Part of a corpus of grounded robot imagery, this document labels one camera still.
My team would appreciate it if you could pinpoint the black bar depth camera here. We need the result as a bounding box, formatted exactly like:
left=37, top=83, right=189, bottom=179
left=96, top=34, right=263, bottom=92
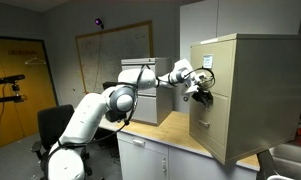
left=0, top=73, right=27, bottom=86

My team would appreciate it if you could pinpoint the white cabinet door with handle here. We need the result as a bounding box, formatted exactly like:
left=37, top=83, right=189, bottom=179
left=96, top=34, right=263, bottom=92
left=117, top=139, right=170, bottom=180

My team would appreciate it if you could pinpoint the silver bottom drawer handle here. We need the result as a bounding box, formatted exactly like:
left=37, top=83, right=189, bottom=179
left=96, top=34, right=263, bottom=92
left=197, top=118, right=212, bottom=130

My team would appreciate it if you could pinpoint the beige metal file cabinet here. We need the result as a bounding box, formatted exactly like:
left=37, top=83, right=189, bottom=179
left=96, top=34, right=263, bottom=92
left=188, top=32, right=301, bottom=166

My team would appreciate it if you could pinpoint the white wall cabinet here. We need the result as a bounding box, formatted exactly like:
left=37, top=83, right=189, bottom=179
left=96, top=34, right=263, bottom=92
left=178, top=0, right=301, bottom=62

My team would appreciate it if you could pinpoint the beige file cabinet drawer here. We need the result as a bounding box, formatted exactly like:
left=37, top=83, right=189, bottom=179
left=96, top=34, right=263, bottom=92
left=189, top=39, right=238, bottom=98
left=188, top=90, right=232, bottom=162

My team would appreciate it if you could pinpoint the beige file cabinet bottom drawer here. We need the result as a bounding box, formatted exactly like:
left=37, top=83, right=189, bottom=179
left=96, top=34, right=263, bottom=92
left=188, top=90, right=232, bottom=162

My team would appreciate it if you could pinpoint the silver cabinet door handle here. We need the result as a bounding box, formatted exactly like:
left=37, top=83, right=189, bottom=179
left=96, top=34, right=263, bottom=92
left=161, top=156, right=168, bottom=174

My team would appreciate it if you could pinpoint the white paper label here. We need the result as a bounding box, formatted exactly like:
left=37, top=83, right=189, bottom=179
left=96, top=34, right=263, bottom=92
left=202, top=53, right=215, bottom=70

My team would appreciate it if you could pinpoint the silver counter drawer handle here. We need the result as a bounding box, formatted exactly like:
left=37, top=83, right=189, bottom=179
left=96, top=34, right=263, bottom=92
left=131, top=137, right=147, bottom=148

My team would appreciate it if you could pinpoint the purple lit wall camera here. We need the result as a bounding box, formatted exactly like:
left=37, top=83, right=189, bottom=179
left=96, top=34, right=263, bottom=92
left=93, top=17, right=106, bottom=31

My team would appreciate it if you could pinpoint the wide white cabinet door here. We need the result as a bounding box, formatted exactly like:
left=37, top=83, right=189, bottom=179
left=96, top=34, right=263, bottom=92
left=167, top=146, right=258, bottom=180

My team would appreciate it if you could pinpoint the steel sink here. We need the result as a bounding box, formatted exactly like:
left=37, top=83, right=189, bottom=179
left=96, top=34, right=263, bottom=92
left=267, top=141, right=301, bottom=180

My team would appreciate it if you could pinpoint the black office chair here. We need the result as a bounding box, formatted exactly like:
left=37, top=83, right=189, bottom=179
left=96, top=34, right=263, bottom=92
left=30, top=103, right=93, bottom=180

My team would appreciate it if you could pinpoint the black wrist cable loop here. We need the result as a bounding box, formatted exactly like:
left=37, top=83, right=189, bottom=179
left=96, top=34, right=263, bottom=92
left=182, top=66, right=217, bottom=90

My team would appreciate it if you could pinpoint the wood framed whiteboard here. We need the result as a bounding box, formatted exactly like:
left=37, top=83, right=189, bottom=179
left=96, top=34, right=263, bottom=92
left=74, top=20, right=155, bottom=95

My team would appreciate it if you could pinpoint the beige file cabinet top drawer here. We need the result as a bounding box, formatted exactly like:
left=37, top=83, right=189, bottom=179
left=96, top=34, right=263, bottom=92
left=189, top=39, right=238, bottom=98

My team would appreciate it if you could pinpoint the white counter drawer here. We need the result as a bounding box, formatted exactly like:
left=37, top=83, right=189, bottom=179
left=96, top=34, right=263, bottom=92
left=116, top=131, right=170, bottom=156

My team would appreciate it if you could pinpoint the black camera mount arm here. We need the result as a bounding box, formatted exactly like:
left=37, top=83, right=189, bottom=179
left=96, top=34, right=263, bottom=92
left=0, top=94, right=26, bottom=105

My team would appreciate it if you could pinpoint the yellow wooden door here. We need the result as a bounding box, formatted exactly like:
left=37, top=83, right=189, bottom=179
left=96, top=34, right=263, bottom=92
left=0, top=34, right=60, bottom=153

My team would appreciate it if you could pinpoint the wire clothes hanger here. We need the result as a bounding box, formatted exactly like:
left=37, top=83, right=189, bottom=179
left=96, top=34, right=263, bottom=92
left=23, top=54, right=47, bottom=66

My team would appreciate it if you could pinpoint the grey metal file cabinet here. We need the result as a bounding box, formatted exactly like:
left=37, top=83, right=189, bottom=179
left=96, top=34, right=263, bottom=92
left=120, top=56, right=175, bottom=127

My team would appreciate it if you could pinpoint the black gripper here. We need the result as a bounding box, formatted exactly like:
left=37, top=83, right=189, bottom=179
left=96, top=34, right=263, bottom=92
left=190, top=89, right=214, bottom=108

